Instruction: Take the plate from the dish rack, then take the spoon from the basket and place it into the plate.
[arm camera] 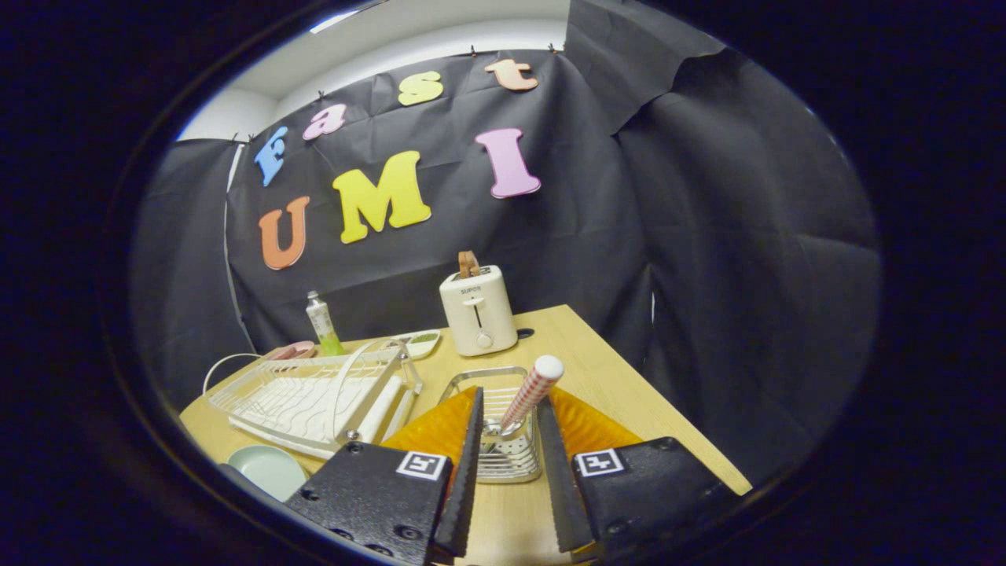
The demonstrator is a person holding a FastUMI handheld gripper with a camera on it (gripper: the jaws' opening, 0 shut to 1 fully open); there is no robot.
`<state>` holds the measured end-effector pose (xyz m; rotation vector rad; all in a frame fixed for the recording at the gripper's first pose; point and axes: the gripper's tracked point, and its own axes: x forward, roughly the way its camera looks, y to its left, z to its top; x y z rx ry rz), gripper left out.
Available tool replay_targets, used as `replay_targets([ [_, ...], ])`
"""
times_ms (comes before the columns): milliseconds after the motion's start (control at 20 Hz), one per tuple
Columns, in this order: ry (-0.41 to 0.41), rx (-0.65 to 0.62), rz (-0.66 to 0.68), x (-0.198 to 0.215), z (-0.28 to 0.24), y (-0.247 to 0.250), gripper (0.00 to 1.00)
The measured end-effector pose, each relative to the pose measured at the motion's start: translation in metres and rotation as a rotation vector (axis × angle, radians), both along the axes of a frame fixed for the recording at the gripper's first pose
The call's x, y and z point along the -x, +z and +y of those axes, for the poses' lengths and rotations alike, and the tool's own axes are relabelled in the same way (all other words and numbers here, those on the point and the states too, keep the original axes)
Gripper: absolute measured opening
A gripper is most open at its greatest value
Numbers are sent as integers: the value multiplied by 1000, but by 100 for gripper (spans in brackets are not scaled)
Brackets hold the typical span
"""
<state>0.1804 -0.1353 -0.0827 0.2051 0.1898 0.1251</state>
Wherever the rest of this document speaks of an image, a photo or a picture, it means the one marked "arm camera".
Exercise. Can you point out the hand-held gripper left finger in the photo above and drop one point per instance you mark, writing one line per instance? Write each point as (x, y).
(464, 487)

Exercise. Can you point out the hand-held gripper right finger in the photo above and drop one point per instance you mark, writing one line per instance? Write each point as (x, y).
(562, 495)

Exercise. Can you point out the light green plate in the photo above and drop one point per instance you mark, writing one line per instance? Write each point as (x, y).
(271, 468)

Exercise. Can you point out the white divided dish with beans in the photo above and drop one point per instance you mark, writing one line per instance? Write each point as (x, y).
(424, 346)

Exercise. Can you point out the pink oval plate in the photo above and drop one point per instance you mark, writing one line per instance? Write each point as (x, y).
(295, 350)

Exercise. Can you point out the white drip tray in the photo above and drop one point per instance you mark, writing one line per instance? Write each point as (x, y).
(385, 409)

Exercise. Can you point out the white toaster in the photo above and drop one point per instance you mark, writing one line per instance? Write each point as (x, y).
(479, 314)

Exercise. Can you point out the clear bottle with green drink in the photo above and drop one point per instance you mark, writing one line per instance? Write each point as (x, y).
(321, 322)

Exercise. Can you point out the brown bread slice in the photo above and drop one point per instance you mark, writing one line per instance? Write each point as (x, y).
(469, 263)

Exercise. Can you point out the black backdrop cloth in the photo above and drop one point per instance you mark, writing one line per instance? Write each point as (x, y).
(589, 236)

